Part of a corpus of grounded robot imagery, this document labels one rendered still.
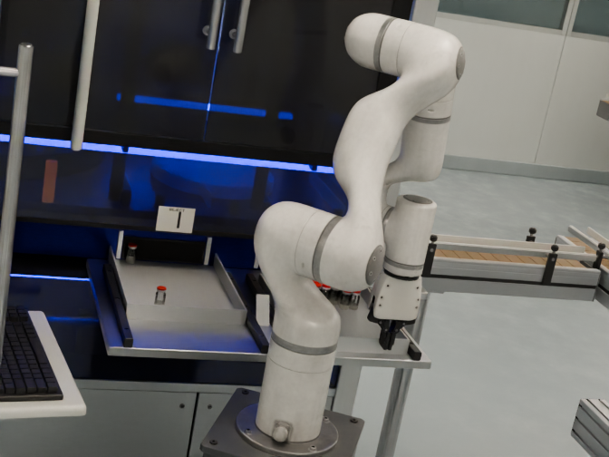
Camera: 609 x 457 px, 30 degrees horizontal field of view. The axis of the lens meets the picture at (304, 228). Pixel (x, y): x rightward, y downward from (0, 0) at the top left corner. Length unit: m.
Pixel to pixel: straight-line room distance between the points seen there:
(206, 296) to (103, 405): 0.41
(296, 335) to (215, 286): 0.71
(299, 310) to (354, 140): 0.31
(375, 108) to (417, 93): 0.08
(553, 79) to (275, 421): 6.33
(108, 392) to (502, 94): 5.62
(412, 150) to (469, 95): 5.70
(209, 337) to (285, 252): 0.50
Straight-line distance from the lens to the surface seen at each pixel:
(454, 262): 3.01
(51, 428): 2.82
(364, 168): 1.95
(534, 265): 3.12
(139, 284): 2.60
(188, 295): 2.58
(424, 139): 2.23
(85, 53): 2.43
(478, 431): 4.27
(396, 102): 1.99
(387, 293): 2.37
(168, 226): 2.64
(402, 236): 2.32
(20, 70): 1.97
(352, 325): 2.58
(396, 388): 3.16
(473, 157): 8.06
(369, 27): 2.06
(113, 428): 2.84
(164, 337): 2.36
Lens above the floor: 1.85
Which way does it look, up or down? 18 degrees down
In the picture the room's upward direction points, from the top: 11 degrees clockwise
